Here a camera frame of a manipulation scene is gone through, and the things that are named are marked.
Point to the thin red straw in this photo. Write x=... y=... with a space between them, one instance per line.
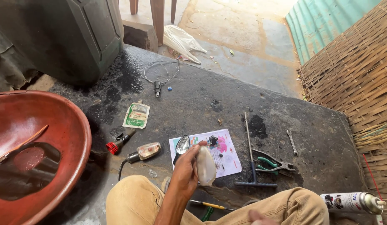
x=372 y=176

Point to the person's left leg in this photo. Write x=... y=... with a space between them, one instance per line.
x=134 y=200

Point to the grey stone block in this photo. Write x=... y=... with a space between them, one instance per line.
x=140 y=36

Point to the woven bamboo mat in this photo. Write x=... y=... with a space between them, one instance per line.
x=356 y=72

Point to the small steel spanner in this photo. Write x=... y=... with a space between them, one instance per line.
x=292 y=142

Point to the chrome lamp reflector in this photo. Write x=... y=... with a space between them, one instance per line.
x=182 y=146

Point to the printed paper sheet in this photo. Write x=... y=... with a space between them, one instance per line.
x=226 y=159

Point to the translucent white lamp lens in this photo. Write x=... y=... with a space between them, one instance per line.
x=207 y=167

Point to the person's left fingers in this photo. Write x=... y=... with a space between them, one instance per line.
x=196 y=147

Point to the person's leg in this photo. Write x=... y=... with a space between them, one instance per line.
x=134 y=200
x=287 y=206

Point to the green and white sachet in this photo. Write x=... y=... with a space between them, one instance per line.
x=137 y=115

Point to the black tool with red cap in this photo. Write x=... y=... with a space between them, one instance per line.
x=118 y=144

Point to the small black bulb holder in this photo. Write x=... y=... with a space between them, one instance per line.
x=213 y=140

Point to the person's right hand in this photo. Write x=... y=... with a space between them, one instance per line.
x=260 y=219

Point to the brown stick brush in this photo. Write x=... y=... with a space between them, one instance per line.
x=23 y=143

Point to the grey sandal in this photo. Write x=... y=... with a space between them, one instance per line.
x=165 y=185

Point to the orange turn signal lamp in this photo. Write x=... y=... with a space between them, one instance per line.
x=148 y=151

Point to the small clear plastic piece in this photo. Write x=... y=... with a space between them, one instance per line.
x=152 y=172

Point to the brown chair legs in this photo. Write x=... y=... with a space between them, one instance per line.
x=157 y=18

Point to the person's right leg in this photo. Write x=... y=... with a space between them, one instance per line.
x=287 y=206

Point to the teal corrugated sheet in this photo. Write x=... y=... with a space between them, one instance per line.
x=318 y=22

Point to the white plastic bag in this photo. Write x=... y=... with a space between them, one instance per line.
x=182 y=42

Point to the grey tarp cloth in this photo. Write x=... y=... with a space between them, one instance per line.
x=9 y=65

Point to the large red plastic basin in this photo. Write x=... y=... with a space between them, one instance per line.
x=65 y=140

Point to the dark green metal container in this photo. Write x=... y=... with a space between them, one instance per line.
x=71 y=34

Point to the white spray can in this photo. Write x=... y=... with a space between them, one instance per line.
x=346 y=202

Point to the person's left hand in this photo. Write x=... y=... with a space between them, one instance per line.
x=184 y=176

